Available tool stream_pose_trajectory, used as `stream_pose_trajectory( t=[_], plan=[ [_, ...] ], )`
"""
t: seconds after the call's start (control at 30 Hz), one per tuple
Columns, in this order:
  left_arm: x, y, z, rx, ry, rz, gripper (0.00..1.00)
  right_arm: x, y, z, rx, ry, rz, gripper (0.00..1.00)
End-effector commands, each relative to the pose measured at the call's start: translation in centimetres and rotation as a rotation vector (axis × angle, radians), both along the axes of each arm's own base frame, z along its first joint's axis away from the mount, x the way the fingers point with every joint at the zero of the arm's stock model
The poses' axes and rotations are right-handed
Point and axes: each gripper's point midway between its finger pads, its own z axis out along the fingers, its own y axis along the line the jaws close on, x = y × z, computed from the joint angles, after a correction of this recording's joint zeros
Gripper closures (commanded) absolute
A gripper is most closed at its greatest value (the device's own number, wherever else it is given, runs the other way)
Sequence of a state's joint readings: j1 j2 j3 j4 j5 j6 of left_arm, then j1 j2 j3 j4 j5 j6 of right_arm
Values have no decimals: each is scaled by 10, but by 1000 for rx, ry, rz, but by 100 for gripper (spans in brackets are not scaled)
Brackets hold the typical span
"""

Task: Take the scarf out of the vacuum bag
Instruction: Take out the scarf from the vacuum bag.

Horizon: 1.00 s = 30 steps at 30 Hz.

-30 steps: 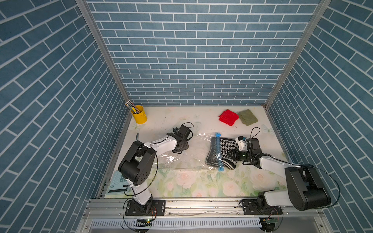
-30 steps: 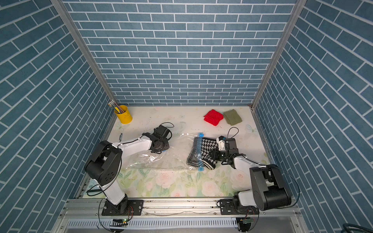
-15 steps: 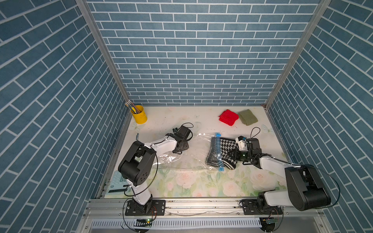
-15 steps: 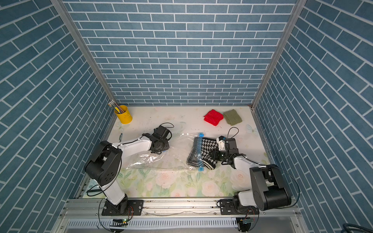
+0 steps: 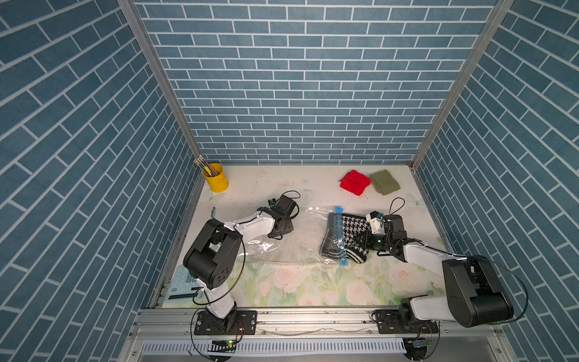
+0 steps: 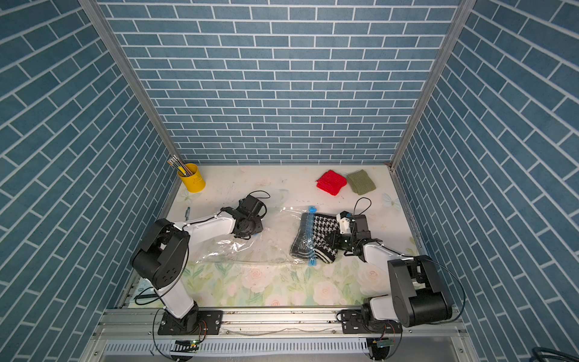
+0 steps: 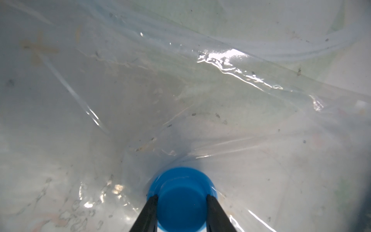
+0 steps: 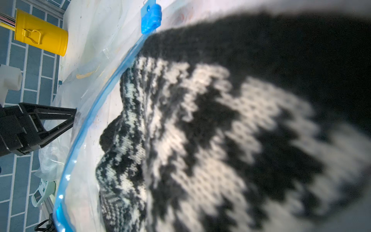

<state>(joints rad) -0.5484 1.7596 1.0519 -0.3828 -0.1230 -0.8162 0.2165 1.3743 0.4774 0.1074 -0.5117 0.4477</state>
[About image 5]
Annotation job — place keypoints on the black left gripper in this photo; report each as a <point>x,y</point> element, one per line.
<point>289,227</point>

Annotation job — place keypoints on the houndstooth black white scarf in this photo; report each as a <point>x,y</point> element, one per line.
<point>346,235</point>

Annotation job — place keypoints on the clear plastic vacuum bag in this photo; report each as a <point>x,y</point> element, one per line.
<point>301,246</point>

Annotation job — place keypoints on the olive green knitted scarf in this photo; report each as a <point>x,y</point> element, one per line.
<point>384,183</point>

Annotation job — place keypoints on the red knitted scarf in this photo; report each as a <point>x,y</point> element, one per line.
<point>355,182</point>

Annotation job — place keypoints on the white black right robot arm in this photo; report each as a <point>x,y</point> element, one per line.
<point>474,293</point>

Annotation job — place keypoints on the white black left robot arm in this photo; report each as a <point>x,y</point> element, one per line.
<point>211,258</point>

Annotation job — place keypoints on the yellow pencil cup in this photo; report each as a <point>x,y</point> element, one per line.
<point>216,178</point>

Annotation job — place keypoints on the pencils in cup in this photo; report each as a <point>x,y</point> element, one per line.
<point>204,165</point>

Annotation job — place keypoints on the light green calculator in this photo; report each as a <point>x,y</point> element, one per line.
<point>183,286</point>

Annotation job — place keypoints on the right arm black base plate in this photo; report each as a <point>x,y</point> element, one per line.
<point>390,321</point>

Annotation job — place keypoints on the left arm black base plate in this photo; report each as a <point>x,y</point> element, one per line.
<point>236,322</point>

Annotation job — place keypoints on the aluminium front rail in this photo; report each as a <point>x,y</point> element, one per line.
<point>309,334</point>

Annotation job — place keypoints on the aluminium corner post left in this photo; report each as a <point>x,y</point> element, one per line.
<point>135,22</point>

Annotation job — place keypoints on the aluminium corner post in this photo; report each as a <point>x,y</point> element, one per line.
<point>135,22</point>
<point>496,17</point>

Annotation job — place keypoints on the aluminium corner post right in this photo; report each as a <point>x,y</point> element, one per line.
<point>496,17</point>

